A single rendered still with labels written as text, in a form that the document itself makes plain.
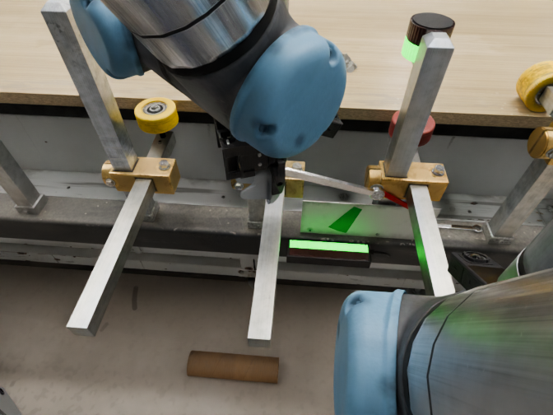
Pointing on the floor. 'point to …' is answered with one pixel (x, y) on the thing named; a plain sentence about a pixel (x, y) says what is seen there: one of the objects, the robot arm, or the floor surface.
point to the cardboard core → (233, 366)
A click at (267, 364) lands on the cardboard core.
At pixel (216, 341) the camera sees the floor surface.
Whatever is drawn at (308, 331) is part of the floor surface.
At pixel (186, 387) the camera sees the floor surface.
